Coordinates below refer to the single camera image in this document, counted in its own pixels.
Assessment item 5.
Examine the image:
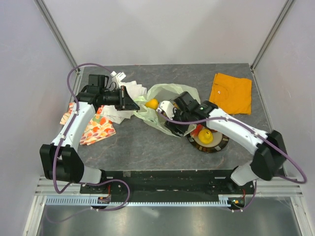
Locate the right aluminium frame post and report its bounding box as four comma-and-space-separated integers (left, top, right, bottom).
250, 0, 295, 73

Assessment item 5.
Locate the grey slotted cable duct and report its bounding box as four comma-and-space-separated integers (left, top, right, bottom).
45, 195, 235, 207

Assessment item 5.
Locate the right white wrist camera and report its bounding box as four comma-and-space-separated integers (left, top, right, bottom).
157, 101, 176, 120

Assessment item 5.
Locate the orange floral cloth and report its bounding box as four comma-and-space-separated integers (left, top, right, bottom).
52, 102, 116, 149

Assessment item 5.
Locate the left aluminium frame post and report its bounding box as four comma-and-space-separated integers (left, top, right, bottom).
34, 0, 78, 67

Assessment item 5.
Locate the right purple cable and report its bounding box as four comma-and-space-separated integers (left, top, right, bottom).
157, 110, 308, 213

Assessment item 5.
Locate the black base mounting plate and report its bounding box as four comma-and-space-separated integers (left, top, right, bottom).
78, 171, 254, 196

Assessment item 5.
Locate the yellow fake fruit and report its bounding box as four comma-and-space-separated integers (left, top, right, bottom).
198, 129, 214, 145

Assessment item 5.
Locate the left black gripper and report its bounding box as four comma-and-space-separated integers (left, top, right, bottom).
100, 86, 140, 111

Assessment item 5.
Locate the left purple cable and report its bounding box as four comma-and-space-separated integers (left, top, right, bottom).
44, 62, 131, 223

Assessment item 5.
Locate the dark rimmed ceramic plate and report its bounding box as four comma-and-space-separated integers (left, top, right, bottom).
187, 126, 229, 153

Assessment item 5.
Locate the aluminium front rail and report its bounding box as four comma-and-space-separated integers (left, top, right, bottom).
35, 177, 303, 197

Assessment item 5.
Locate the orange fake citrus fruit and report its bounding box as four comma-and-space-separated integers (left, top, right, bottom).
145, 98, 159, 110

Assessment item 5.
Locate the aluminium frame post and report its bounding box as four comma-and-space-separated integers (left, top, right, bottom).
34, 0, 78, 67
250, 0, 295, 73

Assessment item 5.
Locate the orange folded cloth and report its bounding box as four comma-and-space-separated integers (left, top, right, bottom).
209, 73, 252, 115

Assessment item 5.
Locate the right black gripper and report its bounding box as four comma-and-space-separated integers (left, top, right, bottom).
164, 105, 192, 137

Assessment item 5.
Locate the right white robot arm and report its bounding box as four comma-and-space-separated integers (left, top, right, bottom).
157, 91, 286, 194

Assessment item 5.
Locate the white crumpled cloth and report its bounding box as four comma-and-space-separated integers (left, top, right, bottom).
101, 81, 147, 124

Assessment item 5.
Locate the light green plastic bag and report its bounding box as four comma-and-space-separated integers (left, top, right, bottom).
134, 84, 200, 137

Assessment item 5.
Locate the orange red fake fruit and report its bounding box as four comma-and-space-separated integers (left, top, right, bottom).
190, 124, 203, 137

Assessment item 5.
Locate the purple cable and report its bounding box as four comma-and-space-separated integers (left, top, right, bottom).
44, 62, 131, 223
157, 110, 308, 213

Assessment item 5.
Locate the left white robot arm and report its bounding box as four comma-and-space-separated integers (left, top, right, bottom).
39, 74, 140, 193

